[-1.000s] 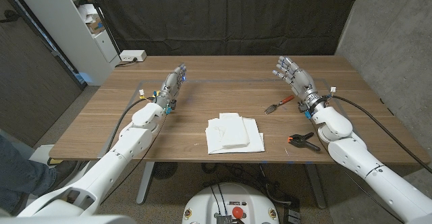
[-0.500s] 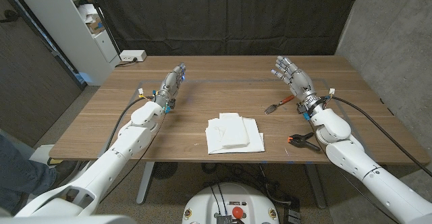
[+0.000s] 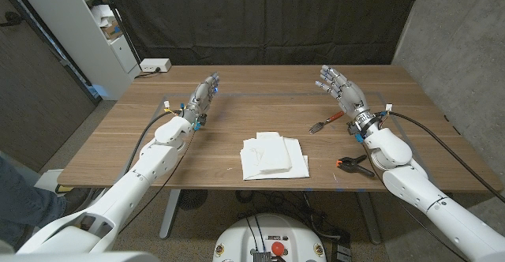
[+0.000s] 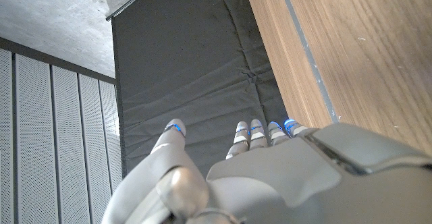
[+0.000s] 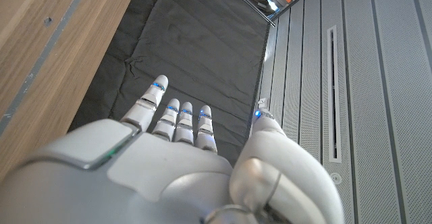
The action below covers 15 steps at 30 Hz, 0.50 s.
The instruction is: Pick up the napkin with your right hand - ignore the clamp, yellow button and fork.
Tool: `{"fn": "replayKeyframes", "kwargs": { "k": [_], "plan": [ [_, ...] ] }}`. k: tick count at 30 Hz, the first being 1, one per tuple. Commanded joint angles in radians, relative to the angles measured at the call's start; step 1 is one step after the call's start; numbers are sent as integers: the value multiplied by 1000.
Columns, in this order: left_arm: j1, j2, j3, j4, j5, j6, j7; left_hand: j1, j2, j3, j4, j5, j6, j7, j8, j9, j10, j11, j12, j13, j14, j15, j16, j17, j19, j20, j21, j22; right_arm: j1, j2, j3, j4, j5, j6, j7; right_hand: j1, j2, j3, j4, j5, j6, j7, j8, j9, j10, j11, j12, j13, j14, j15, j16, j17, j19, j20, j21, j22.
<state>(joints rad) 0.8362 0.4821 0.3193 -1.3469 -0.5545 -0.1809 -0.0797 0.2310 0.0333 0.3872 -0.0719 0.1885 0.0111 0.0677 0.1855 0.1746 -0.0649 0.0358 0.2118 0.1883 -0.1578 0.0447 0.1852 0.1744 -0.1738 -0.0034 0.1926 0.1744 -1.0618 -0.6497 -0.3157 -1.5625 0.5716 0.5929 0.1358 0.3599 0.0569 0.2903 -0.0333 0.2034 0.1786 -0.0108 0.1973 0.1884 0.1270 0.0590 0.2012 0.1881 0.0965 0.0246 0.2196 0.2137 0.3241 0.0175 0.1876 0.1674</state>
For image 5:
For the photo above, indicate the round ceiling fixture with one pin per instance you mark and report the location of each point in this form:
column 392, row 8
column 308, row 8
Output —
column 335, row 178

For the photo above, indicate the black backdrop curtain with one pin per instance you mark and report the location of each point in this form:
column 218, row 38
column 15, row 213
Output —
column 202, row 42

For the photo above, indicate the metal backdrop crossbar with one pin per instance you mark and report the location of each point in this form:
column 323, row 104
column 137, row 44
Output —
column 249, row 3

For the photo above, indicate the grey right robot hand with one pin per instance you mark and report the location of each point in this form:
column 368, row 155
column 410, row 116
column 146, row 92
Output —
column 135, row 183

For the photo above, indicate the long ceiling vent slot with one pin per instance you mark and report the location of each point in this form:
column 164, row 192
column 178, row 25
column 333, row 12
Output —
column 334, row 92

